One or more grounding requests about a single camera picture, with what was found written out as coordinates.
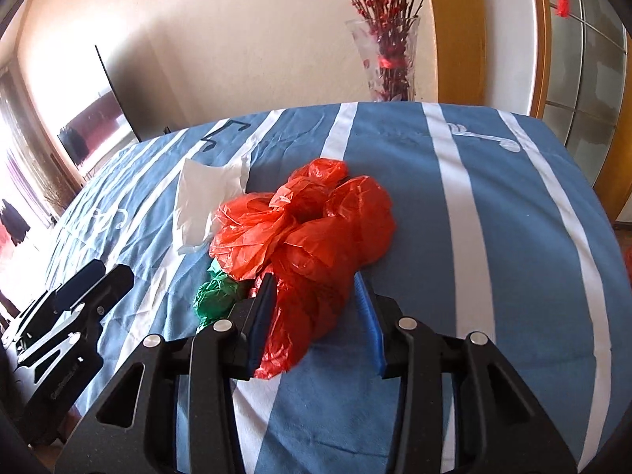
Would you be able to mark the clear glass vase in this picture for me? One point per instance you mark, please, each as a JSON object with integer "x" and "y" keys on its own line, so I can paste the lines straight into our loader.
{"x": 390, "y": 81}

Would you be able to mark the sheer window curtain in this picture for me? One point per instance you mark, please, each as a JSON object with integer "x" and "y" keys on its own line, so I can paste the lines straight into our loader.
{"x": 34, "y": 168}

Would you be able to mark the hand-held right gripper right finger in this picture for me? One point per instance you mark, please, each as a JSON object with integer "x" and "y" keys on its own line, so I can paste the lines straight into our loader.
{"x": 368, "y": 328}

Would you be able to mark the green plastic bag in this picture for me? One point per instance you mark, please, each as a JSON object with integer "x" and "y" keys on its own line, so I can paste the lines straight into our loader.
{"x": 215, "y": 301}

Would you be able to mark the glass vase red branches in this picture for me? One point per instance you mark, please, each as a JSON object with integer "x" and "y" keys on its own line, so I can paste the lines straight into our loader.
{"x": 385, "y": 5}

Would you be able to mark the wooden door frame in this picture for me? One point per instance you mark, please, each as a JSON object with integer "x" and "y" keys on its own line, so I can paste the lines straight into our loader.
{"x": 493, "y": 34}

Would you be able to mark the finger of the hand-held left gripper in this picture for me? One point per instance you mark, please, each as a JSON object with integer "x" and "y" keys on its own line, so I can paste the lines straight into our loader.
{"x": 81, "y": 281}
{"x": 106, "y": 289}

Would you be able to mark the frosted glass door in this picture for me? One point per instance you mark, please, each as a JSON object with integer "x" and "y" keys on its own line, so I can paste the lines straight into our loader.
{"x": 587, "y": 84}

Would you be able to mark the black flat television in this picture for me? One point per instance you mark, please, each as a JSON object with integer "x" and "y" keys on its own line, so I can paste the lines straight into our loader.
{"x": 98, "y": 118}

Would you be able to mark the red plastic bag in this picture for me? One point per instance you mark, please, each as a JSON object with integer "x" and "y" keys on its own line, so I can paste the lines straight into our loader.
{"x": 306, "y": 237}

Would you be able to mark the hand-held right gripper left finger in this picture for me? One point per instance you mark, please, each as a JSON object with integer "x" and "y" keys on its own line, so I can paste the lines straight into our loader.
{"x": 259, "y": 328}

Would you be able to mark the blue white striped tablecloth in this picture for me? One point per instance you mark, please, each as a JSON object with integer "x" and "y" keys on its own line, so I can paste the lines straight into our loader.
{"x": 493, "y": 237}

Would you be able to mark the white plastic bag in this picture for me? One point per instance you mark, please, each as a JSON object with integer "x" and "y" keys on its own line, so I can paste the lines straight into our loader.
{"x": 197, "y": 197}

